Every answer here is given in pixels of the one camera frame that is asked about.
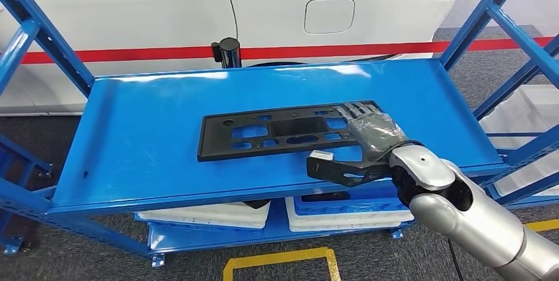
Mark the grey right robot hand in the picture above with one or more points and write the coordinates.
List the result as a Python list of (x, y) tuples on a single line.
[(375, 132)]

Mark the black plastic panel part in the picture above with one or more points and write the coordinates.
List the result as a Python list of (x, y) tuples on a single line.
[(218, 139)]

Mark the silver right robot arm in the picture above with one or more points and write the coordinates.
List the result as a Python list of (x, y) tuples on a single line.
[(480, 222)]

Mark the blue metal shelf rack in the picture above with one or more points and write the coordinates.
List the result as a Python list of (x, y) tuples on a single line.
[(139, 139)]

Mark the blue plastic bin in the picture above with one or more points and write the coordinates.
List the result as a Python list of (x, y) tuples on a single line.
[(349, 207)]

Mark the white car fuel flap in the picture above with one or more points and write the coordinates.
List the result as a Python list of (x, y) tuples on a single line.
[(329, 16)]

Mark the red barrier belt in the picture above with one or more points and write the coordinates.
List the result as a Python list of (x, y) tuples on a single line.
[(131, 55)]

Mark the white car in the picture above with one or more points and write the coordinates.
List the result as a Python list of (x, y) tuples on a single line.
[(131, 8)]

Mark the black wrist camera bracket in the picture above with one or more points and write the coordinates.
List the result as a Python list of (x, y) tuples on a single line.
[(345, 172)]

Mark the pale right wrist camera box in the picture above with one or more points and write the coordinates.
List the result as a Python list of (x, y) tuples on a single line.
[(322, 155)]

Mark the black stanchion post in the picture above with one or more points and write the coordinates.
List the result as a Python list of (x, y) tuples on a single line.
[(227, 51)]

